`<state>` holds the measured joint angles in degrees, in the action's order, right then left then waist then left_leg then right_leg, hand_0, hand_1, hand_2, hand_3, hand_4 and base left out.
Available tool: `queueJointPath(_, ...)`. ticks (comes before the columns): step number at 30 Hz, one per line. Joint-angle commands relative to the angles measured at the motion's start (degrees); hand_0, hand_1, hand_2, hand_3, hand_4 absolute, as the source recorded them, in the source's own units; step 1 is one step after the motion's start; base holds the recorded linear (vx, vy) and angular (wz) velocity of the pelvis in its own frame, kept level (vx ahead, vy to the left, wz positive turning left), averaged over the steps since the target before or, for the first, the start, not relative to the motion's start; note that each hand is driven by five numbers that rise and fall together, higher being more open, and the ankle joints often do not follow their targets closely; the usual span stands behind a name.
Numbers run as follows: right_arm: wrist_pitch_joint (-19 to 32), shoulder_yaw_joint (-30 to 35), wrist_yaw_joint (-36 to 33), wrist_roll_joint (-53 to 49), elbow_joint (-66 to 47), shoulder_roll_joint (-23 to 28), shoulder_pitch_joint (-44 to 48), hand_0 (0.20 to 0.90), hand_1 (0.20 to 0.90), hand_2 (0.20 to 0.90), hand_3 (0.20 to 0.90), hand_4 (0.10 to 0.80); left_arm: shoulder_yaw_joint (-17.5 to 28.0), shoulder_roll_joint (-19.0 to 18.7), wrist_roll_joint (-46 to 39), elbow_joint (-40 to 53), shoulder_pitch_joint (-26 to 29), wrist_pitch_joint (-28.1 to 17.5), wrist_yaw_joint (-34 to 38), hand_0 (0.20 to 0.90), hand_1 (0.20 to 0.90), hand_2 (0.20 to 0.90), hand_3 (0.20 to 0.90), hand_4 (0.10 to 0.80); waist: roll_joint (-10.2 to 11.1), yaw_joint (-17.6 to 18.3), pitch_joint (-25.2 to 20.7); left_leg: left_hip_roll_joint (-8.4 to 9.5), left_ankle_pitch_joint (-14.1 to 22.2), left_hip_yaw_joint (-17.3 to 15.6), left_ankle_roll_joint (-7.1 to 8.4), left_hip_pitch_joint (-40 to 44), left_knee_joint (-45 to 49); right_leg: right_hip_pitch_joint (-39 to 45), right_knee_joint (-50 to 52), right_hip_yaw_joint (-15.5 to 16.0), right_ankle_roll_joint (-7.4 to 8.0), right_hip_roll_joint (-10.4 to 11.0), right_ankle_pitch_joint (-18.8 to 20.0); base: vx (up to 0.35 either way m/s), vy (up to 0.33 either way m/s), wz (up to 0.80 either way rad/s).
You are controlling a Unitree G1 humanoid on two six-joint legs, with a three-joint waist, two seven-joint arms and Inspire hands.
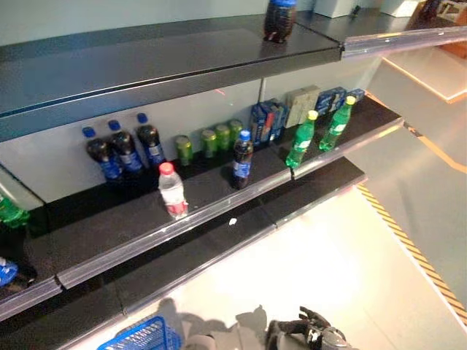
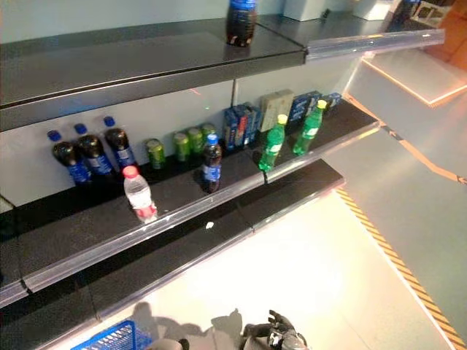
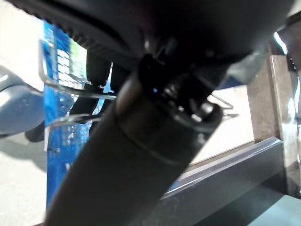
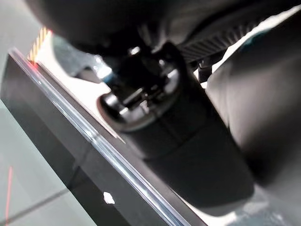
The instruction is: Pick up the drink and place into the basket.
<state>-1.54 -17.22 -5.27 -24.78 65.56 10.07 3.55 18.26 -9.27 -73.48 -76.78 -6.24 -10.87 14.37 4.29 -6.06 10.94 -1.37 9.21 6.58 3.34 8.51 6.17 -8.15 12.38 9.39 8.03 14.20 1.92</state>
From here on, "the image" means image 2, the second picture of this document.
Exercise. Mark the dark right robot hand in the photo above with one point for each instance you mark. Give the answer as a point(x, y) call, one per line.
point(277, 337)

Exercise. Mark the blue plastic shopping basket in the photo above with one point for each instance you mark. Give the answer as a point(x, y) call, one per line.
point(120, 335)

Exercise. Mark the green soda bottle yellow cap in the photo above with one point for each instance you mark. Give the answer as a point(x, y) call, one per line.
point(271, 146)
point(308, 131)

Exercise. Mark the green drink can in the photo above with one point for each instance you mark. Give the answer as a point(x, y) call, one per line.
point(195, 140)
point(209, 129)
point(181, 147)
point(156, 155)

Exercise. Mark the small white paper scrap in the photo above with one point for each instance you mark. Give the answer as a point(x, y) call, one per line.
point(209, 225)

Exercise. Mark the black shelf base board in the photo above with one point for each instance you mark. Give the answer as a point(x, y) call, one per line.
point(44, 317)
point(164, 255)
point(299, 193)

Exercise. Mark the yellow black hazard tape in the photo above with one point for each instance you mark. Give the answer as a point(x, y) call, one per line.
point(401, 268)

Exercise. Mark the clear water bottle red label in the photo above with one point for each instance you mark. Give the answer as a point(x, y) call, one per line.
point(140, 197)

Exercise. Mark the red cookie box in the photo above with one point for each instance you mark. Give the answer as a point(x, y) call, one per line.
point(241, 127)

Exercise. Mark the white box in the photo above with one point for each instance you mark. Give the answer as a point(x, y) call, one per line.
point(372, 9)
point(303, 9)

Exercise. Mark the black shelf board clear rail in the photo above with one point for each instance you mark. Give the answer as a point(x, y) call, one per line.
point(11, 255)
point(365, 40)
point(328, 146)
point(91, 233)

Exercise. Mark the black shelf board without rail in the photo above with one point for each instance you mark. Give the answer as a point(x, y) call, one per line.
point(146, 62)

